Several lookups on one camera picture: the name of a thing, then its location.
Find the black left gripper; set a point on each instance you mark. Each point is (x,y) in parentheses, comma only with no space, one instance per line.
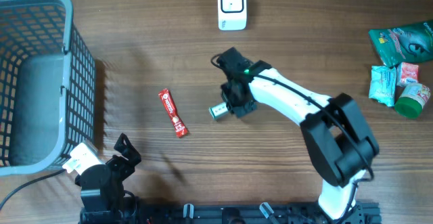
(125,168)

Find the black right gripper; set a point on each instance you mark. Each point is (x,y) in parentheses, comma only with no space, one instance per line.
(238,111)

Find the dark green snack bar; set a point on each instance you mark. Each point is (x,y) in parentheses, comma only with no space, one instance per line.
(218,111)

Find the red Nescafe sachet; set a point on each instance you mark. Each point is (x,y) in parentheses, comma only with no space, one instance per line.
(170,107)

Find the mint wet wipes packet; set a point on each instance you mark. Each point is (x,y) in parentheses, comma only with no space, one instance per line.
(383,85)

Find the small orange white packet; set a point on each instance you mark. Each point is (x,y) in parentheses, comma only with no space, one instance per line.
(406,73)

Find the green lid jar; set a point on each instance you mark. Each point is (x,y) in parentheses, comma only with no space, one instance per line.
(412,100)

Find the green 3M gloves packet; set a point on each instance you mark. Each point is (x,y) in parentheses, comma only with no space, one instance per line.
(410,43)

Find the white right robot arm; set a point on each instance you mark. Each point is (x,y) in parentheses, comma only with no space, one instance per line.
(339,141)

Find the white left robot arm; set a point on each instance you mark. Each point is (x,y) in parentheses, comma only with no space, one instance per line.
(103,194)

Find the white barcode scanner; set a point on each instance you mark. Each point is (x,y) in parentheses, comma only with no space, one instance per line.
(232,14)

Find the grey plastic basket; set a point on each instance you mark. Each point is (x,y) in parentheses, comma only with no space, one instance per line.
(48,80)

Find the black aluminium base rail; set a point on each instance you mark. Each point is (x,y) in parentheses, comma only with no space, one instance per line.
(301,212)

